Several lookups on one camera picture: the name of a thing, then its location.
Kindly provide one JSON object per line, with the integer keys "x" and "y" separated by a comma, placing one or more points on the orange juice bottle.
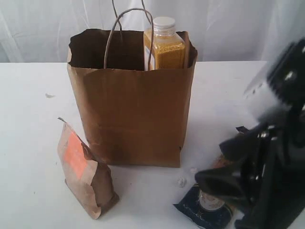
{"x": 163, "y": 48}

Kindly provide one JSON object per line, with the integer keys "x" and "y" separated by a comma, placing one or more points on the spaghetti pack dark wrapper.
{"x": 207, "y": 211}

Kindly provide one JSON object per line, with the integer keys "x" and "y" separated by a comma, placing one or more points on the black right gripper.
{"x": 280, "y": 177}

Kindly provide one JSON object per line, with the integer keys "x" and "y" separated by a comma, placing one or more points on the brown paper shopping bag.
{"x": 130, "y": 116}

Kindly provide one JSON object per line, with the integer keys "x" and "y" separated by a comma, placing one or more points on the kraft coffee pouch orange label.
{"x": 88, "y": 180}

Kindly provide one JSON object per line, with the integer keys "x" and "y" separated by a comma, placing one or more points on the small grey paper scrap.
{"x": 49, "y": 95}

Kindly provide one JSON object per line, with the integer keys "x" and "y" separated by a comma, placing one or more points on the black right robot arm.
{"x": 276, "y": 96}

